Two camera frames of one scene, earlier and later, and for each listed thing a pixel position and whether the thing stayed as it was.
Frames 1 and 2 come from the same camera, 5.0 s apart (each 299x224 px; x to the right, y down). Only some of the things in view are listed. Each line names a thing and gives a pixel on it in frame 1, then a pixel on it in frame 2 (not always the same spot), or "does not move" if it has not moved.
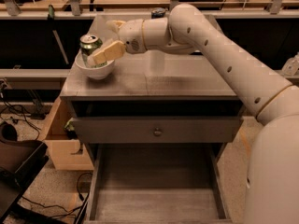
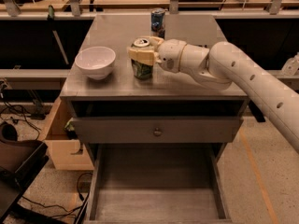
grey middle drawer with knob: x=158 y=130 does not move
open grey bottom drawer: x=156 y=184 does not move
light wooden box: x=66 y=153 does not move
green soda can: x=89 y=44 to x=142 y=57
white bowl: x=99 y=72 does not move
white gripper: x=132 y=35 to x=170 y=55
